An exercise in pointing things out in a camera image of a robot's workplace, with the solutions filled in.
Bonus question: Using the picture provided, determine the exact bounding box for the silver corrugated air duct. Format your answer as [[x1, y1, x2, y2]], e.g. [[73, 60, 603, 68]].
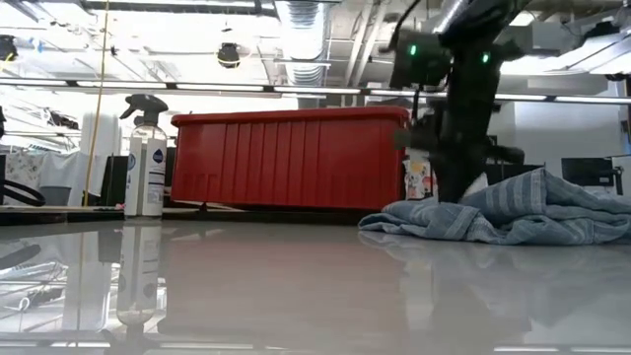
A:
[[273, 0, 330, 89]]

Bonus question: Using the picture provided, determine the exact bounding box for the grey rectangular air duct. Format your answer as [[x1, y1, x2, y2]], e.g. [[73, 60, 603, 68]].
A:
[[497, 22, 568, 56]]

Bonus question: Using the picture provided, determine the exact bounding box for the red plastic bin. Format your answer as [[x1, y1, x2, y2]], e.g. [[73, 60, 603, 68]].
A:
[[170, 106, 412, 212]]

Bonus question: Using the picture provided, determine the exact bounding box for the clear spray bottle grey trigger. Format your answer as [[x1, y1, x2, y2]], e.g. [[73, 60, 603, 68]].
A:
[[119, 93, 171, 219]]

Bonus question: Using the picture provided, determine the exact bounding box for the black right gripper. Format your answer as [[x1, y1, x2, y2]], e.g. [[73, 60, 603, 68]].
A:
[[393, 101, 526, 204]]

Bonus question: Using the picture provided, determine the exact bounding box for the black left camera cable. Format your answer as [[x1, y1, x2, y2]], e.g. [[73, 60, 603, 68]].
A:
[[0, 177, 46, 208]]

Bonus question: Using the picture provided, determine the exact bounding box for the silver spiral air duct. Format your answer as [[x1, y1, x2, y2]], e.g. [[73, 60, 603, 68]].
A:
[[433, 0, 474, 35]]

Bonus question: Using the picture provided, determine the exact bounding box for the black aluminium table frame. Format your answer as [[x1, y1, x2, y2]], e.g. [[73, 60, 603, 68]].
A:
[[0, 205, 369, 227]]

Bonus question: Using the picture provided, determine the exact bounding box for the black ceiling lamp yellow band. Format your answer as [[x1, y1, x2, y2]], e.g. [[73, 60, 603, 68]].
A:
[[216, 41, 242, 70]]

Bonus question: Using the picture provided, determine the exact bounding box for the floral patterned cloth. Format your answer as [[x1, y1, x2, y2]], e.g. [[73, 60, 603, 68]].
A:
[[403, 160, 439, 201]]

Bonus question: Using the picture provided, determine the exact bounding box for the grey waste bin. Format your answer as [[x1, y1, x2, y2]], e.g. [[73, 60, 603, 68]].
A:
[[38, 185, 73, 207]]

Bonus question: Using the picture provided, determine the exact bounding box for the black computer monitor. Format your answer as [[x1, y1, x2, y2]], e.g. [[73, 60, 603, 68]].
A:
[[560, 157, 623, 188]]

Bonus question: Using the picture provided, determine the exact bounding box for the ceiling light strip rail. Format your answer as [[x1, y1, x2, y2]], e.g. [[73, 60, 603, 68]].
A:
[[0, 76, 631, 106]]

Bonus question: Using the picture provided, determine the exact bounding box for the white patterned cloth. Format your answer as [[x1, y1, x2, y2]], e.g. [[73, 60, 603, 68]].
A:
[[3, 150, 110, 207]]

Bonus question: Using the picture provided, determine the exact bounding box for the black box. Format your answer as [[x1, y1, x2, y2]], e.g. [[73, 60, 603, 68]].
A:
[[101, 154, 129, 207]]

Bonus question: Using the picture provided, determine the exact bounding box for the striped blue-green towel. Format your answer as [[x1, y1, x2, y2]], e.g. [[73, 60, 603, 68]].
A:
[[358, 167, 631, 247]]

